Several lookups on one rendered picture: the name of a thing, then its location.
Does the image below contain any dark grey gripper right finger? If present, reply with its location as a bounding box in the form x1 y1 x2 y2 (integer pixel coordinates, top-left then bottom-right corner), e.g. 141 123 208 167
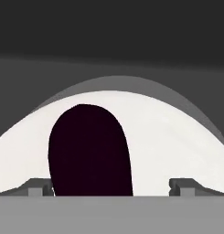
168 177 224 197

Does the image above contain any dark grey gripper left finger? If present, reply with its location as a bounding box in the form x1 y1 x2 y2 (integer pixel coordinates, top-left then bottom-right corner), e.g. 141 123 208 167
0 177 55 197

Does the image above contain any white round plate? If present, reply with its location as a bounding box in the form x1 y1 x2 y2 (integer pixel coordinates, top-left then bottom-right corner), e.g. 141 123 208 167
0 75 224 197

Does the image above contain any dark purple eggplant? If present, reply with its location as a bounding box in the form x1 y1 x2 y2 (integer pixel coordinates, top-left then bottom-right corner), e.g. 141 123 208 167
48 103 134 197

